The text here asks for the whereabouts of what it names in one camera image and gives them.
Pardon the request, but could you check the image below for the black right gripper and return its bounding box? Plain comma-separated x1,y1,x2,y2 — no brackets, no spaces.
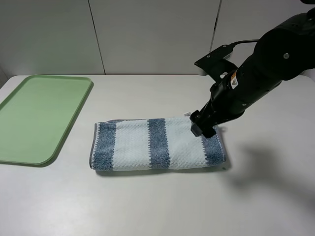
189,81,246,138

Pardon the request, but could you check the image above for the blue white striped towel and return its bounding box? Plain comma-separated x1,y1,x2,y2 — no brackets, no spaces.
89,116,226,172

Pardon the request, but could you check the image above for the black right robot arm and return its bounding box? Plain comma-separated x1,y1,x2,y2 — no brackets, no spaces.
190,8,315,138

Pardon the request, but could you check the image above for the light green plastic tray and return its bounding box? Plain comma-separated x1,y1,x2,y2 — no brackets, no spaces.
0,75,93,166

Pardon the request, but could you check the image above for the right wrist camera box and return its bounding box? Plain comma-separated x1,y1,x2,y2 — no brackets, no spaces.
194,43,237,83

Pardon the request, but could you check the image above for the black right camera cable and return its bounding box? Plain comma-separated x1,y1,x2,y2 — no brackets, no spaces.
231,39,260,47

